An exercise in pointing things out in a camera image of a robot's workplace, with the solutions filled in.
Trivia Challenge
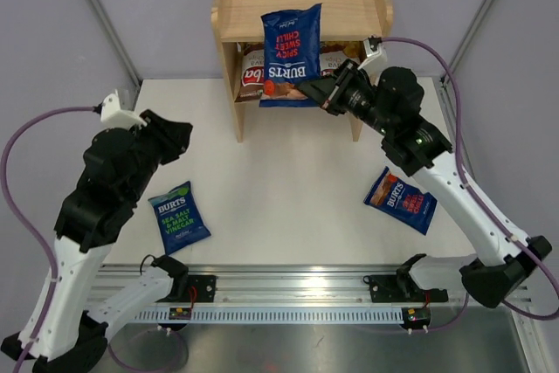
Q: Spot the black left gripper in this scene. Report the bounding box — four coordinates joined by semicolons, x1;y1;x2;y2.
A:
124;108;194;203

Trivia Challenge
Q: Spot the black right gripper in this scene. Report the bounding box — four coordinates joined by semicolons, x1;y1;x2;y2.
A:
297;59;394;137

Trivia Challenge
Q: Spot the Chuba cassava chips bag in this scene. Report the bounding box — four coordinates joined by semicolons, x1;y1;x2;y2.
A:
236;43;265;103
320;41;361;76

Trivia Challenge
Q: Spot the blue burts spicy chilli bag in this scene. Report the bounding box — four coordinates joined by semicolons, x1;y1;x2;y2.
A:
363;166;438;236
259;3;321;107

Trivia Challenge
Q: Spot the blue Burts sea salt vinegar bag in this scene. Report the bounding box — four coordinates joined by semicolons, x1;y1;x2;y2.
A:
148;181;211;255

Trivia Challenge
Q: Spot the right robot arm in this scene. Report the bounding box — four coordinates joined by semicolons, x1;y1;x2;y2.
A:
296;59;552;308

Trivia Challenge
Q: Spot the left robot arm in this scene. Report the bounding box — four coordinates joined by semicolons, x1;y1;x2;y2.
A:
1;110;193;372

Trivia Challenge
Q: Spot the wooden two-tier shelf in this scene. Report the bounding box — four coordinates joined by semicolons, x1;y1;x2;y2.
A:
211;0;394;142

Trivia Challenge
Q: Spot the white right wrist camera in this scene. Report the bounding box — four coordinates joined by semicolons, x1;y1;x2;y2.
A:
359;37;388;74

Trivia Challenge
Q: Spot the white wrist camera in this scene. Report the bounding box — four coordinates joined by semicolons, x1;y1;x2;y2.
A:
359;37;388;74
93;91;147;129

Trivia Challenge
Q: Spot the left aluminium frame post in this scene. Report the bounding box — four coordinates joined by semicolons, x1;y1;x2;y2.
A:
86;0;142;91

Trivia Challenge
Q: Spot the aluminium frame post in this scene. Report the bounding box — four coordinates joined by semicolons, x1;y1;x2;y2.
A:
438;0;523;88
86;0;142;91

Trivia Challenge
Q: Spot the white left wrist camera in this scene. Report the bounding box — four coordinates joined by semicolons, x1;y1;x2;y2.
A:
93;91;147;129

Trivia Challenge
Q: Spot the right aluminium frame post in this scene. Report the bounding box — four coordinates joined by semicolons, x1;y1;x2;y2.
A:
438;0;523;88

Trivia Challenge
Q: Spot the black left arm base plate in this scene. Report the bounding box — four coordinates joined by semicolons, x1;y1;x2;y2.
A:
169;274;217;304

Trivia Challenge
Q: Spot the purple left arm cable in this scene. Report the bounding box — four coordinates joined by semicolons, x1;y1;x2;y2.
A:
0;104;104;373

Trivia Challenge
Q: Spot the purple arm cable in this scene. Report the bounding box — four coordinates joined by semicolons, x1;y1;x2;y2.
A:
379;36;559;317
0;104;104;373

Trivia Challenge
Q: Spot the slotted grey cable duct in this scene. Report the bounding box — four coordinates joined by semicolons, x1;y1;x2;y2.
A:
132;306;424;325

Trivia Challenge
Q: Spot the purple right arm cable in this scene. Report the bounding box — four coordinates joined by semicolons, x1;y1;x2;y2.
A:
379;36;559;317

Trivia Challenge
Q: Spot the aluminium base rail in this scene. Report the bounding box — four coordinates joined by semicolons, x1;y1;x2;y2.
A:
86;264;534;307

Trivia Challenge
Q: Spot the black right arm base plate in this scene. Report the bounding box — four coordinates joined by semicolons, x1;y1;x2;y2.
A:
362;273;449;304

